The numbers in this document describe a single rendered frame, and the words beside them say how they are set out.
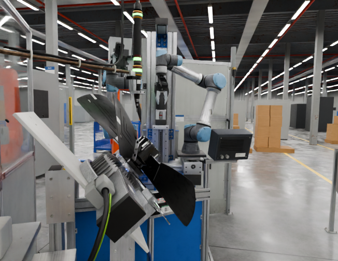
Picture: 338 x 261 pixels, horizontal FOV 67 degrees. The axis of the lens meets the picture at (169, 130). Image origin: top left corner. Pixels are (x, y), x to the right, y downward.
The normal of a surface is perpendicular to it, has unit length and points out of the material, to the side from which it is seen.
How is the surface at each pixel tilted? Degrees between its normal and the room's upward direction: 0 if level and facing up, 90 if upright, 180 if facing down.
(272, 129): 90
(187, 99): 89
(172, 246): 90
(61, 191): 90
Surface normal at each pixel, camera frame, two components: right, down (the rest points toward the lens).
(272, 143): -0.19, 0.07
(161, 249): 0.28, 0.08
